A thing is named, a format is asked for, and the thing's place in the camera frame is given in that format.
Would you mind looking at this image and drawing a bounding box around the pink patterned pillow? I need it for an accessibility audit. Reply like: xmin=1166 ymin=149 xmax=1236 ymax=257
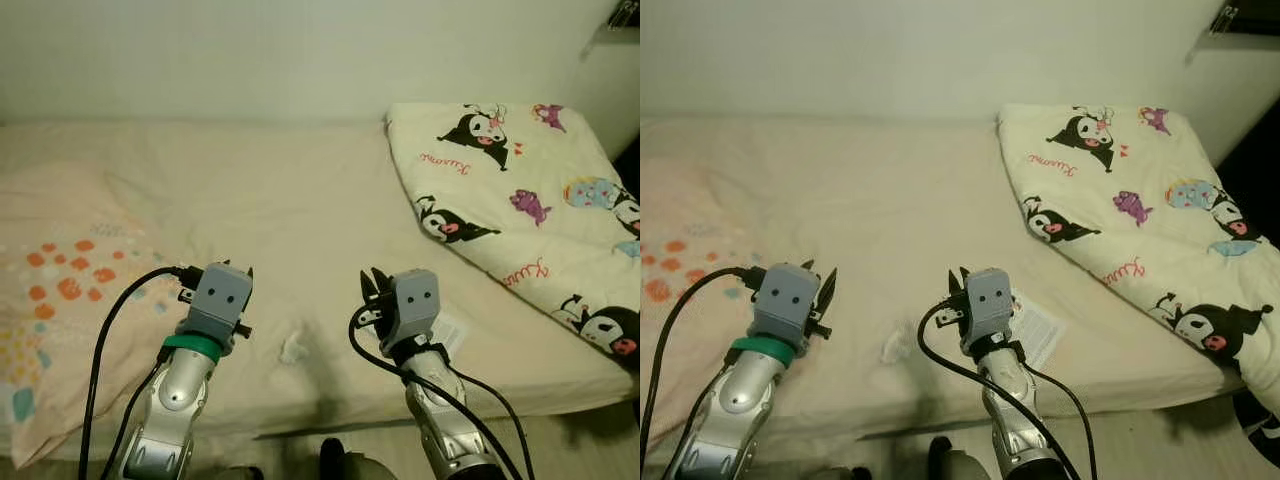
xmin=640 ymin=165 xmax=776 ymax=466
xmin=0 ymin=163 xmax=196 ymax=471

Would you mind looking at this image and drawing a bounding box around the cream cartoon print quilt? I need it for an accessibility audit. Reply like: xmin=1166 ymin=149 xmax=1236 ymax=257
xmin=997 ymin=103 xmax=1280 ymax=421
xmin=385 ymin=100 xmax=641 ymax=369

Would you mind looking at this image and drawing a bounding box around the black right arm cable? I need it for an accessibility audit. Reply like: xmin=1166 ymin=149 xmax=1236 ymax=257
xmin=347 ymin=305 xmax=536 ymax=480
xmin=916 ymin=305 xmax=1101 ymax=480

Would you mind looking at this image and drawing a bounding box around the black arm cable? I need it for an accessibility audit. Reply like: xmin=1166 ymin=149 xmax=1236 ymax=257
xmin=347 ymin=305 xmax=536 ymax=480
xmin=78 ymin=264 xmax=208 ymax=480
xmin=640 ymin=265 xmax=771 ymax=480
xmin=916 ymin=305 xmax=1101 ymax=480

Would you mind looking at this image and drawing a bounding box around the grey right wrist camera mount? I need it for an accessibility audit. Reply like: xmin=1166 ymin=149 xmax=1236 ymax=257
xmin=962 ymin=267 xmax=1014 ymax=343
xmin=378 ymin=269 xmax=442 ymax=348

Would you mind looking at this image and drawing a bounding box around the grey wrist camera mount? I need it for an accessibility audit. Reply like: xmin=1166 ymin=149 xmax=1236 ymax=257
xmin=750 ymin=263 xmax=823 ymax=346
xmin=183 ymin=262 xmax=254 ymax=348
xmin=378 ymin=269 xmax=442 ymax=348
xmin=962 ymin=267 xmax=1014 ymax=343

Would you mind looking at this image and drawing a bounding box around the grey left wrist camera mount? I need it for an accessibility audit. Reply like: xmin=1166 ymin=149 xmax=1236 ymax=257
xmin=183 ymin=262 xmax=254 ymax=348
xmin=750 ymin=263 xmax=823 ymax=346

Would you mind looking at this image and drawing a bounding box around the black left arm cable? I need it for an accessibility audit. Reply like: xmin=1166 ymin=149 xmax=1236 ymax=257
xmin=78 ymin=264 xmax=208 ymax=480
xmin=640 ymin=265 xmax=771 ymax=480

